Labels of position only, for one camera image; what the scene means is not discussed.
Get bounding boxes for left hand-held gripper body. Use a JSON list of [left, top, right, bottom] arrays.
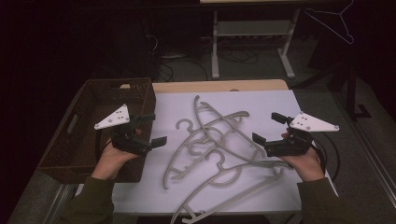
[[93, 104, 153, 157]]

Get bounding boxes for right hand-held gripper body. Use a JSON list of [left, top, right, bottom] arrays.
[[264, 111, 340, 158]]

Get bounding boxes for grey plastic hanger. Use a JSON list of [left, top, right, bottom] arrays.
[[162, 110, 250, 190], [169, 148, 293, 224], [187, 94, 269, 164]]

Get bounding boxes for brown wicker basket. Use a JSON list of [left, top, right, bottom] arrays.
[[36, 77, 157, 185]]

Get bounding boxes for person's right hand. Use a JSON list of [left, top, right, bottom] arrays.
[[278, 147, 326, 183]]

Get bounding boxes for person's left hand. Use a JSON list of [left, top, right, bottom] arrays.
[[91, 141, 139, 181]]

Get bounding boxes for white table mat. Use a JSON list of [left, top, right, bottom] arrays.
[[111, 89, 340, 217]]

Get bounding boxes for white power strip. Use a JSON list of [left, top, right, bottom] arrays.
[[161, 53, 187, 61]]

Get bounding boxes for black metal stand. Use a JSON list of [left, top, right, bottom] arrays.
[[293, 60, 372, 121]]

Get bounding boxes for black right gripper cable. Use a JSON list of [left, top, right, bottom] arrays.
[[311, 133, 341, 182]]

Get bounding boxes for black floor cables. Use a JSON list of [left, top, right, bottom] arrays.
[[157, 49, 260, 82]]

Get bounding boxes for white metal desk frame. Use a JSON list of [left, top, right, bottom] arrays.
[[199, 0, 303, 80]]

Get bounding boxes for thin wire hanger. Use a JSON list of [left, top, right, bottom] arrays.
[[304, 0, 356, 46]]

